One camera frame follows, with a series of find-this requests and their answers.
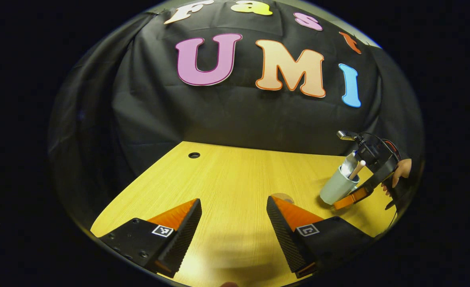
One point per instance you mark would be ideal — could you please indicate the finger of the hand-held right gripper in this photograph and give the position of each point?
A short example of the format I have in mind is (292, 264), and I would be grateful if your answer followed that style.
(350, 198)

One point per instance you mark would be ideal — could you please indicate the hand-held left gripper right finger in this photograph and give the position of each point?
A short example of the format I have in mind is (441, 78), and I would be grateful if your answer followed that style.
(283, 243)

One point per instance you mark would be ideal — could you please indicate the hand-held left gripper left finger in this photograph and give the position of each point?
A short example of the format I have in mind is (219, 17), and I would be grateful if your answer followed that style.
(183, 243)

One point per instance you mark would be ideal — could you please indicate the pale pink toothbrush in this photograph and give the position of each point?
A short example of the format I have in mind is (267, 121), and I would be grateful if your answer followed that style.
(358, 169)

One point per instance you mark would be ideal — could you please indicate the white toothpaste tube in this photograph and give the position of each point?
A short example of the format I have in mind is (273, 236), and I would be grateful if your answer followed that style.
(348, 165)

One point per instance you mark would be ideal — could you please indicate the wooden desktop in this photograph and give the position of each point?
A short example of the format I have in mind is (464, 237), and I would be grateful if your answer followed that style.
(235, 179)

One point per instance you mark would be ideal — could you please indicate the black backdrop cloth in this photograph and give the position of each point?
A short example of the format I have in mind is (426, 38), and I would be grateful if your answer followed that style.
(227, 115)

